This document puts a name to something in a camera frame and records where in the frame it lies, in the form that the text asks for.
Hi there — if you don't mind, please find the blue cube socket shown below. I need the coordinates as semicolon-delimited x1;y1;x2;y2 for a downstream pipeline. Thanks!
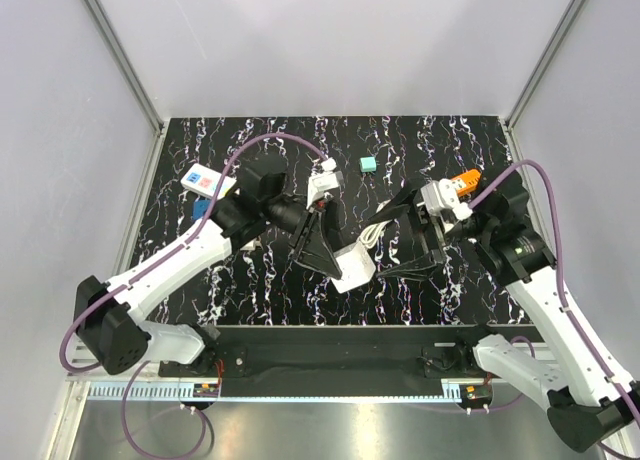
192;199;211;223

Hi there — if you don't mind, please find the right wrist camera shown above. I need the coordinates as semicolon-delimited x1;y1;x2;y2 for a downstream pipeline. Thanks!
420;179;473;220

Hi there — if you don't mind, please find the white slotted cable duct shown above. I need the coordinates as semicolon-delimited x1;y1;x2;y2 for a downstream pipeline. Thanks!
87;382;220;401

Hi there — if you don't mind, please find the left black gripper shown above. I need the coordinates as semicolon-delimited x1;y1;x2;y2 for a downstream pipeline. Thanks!
263;194;352;279

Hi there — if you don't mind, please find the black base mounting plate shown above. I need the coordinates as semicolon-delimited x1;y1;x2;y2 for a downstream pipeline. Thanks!
158;324;501;399

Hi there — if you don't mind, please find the orange power strip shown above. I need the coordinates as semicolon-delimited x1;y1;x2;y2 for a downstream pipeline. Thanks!
451;169;482;197

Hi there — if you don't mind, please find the white cube socket adapter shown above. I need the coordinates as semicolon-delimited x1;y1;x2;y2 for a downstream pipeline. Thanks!
332;241;376;293

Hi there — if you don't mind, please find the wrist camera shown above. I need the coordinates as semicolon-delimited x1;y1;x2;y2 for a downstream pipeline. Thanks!
420;179;473;220
306;158;344;207

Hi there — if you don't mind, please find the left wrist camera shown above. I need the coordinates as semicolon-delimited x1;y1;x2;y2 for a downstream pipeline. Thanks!
306;158;344;207

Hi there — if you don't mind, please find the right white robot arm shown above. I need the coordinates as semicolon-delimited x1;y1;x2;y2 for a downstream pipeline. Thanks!
369;171;639;452

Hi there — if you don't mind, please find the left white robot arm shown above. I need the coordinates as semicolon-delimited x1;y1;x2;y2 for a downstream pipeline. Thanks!
75;162;343;376

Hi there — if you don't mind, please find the teal small cube plug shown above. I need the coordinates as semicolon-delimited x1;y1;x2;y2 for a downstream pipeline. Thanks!
359;156;377;173

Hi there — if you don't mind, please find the white multicolour power strip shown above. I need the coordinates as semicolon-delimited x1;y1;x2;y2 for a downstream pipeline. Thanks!
180;163;221;199

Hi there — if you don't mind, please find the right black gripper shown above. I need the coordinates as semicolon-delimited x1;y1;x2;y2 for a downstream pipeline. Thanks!
363;178;494;282

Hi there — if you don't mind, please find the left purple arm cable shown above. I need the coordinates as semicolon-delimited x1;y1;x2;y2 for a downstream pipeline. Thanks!
58;133;331;374

